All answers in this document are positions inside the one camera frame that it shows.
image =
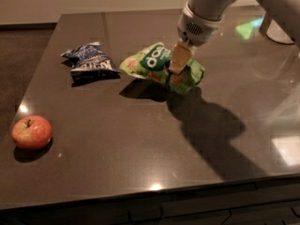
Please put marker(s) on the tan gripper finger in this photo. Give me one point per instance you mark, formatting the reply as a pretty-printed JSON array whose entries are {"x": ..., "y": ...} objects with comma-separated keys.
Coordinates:
[{"x": 182, "y": 52}]

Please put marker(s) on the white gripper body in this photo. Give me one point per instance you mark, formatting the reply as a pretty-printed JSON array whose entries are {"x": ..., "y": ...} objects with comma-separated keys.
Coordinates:
[{"x": 196, "y": 29}]

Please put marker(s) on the green rice chip bag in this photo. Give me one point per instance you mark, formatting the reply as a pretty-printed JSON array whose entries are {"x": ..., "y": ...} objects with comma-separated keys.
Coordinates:
[{"x": 152, "y": 63}]

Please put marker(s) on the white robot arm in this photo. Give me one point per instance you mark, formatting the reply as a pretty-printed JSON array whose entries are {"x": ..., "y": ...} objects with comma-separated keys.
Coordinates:
[{"x": 286, "y": 13}]

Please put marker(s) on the blue chip bag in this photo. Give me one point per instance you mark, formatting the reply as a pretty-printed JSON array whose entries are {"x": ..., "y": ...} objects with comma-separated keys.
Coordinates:
[{"x": 89, "y": 61}]

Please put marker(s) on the red apple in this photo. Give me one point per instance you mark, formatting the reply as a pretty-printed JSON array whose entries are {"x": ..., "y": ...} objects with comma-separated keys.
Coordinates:
[{"x": 32, "y": 132}]

